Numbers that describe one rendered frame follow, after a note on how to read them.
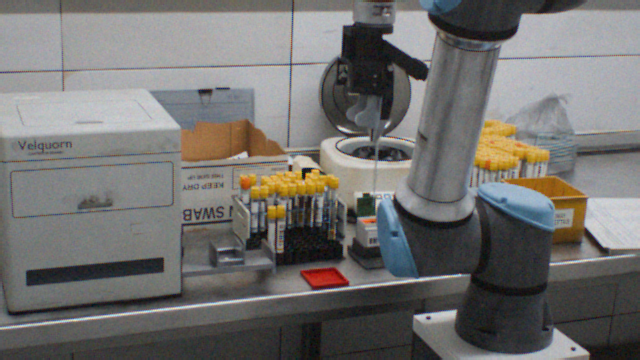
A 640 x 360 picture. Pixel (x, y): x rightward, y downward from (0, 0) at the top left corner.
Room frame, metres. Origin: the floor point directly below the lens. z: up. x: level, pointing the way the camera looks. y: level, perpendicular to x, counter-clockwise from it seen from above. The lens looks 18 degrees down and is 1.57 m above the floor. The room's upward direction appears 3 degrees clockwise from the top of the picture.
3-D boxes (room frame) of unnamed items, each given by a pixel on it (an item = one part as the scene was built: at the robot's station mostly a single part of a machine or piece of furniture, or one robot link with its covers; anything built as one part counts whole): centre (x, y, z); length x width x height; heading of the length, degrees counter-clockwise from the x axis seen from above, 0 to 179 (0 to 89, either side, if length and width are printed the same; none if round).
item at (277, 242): (1.71, 0.04, 0.93); 0.17 x 0.09 x 0.11; 113
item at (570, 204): (1.89, -0.46, 0.93); 0.13 x 0.13 x 0.10; 18
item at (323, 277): (1.60, -0.02, 0.88); 0.07 x 0.07 x 0.01; 22
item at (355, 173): (2.04, -0.13, 0.94); 0.30 x 0.24 x 0.12; 13
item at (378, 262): (1.70, -0.10, 0.89); 0.09 x 0.05 x 0.04; 22
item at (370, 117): (1.68, -0.08, 1.15); 0.06 x 0.03 x 0.09; 112
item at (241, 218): (1.81, 0.06, 0.91); 0.20 x 0.10 x 0.07; 112
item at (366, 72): (1.69, -0.07, 1.26); 0.09 x 0.08 x 0.12; 112
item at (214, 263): (1.56, 0.18, 0.92); 0.21 x 0.07 x 0.05; 112
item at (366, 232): (1.71, -0.10, 0.92); 0.05 x 0.04 x 0.06; 22
